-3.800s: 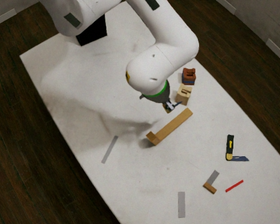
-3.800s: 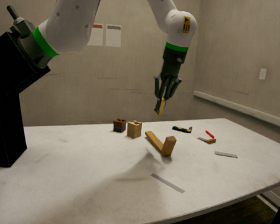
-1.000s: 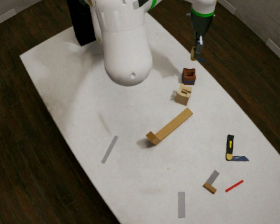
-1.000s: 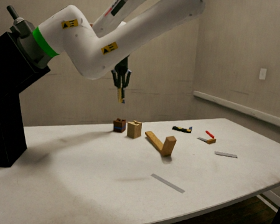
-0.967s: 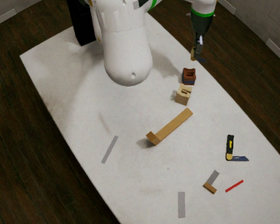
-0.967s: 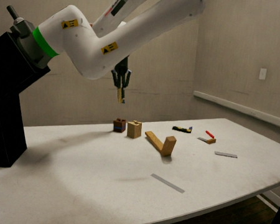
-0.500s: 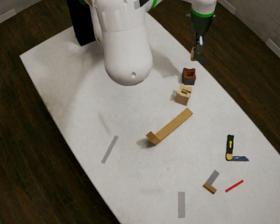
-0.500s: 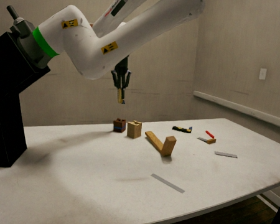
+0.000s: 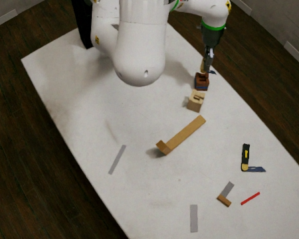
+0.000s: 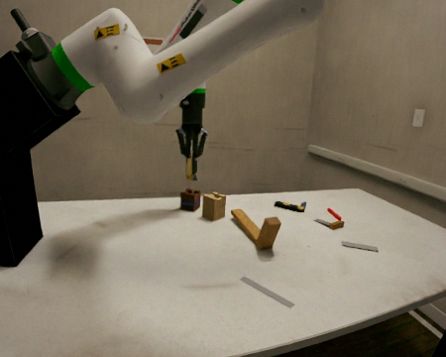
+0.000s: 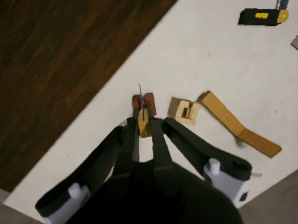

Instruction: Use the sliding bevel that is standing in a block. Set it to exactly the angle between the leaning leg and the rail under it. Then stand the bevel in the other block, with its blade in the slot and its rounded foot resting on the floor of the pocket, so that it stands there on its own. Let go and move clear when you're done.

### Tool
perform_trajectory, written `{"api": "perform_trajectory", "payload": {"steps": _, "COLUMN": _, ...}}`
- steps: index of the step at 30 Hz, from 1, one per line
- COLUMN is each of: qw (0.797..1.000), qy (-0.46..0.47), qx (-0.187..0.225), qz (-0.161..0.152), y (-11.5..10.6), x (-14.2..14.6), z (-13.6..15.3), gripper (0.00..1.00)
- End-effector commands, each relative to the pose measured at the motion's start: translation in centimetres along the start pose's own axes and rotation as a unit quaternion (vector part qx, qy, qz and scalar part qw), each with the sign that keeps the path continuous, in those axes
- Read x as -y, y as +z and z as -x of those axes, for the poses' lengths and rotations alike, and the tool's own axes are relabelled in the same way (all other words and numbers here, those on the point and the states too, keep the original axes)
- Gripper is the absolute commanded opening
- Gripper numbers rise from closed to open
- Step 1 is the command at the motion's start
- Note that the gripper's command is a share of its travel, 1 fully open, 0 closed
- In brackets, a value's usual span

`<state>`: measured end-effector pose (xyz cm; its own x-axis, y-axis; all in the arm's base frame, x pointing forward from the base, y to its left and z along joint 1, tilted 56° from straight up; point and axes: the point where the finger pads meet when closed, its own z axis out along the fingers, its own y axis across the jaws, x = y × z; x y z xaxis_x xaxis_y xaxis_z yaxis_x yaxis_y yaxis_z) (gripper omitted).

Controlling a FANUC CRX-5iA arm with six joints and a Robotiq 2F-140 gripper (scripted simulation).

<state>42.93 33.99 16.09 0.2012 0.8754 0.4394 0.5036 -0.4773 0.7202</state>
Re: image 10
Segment brown wooden flat bar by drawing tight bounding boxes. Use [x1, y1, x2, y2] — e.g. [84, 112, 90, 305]
[231, 209, 281, 250]

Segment grey flat bar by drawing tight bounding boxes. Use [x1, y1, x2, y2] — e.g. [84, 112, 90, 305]
[342, 241, 379, 253]
[240, 277, 295, 308]

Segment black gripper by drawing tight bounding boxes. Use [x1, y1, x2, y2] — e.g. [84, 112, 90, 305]
[175, 109, 209, 175]

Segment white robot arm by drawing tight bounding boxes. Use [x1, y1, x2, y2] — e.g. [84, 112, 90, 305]
[10, 0, 325, 125]

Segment red flat bar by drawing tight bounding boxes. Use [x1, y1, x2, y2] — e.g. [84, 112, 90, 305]
[327, 208, 342, 220]

